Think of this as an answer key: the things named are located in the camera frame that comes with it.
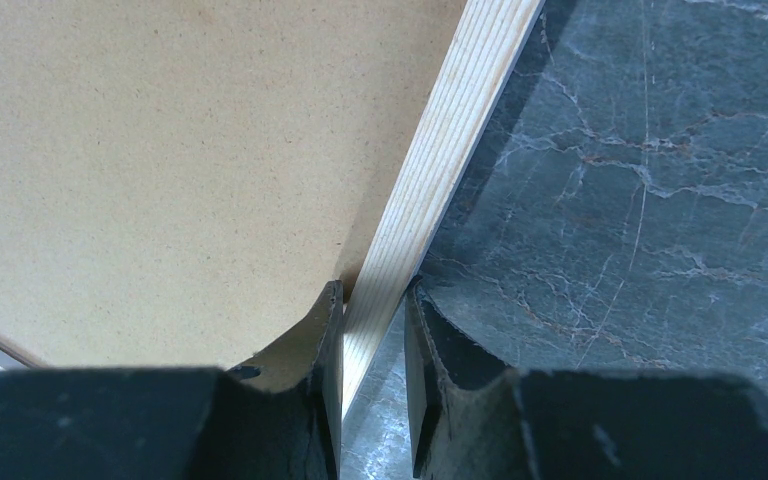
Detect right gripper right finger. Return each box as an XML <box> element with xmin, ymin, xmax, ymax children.
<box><xmin>404</xmin><ymin>283</ymin><xmax>524</xmax><ymax>479</ymax></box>

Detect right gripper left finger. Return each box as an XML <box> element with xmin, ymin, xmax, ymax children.
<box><xmin>218</xmin><ymin>280</ymin><xmax>343</xmax><ymax>479</ymax></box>

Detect white photo frame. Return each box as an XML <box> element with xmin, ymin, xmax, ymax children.
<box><xmin>0</xmin><ymin>1</ymin><xmax>542</xmax><ymax>405</ymax></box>

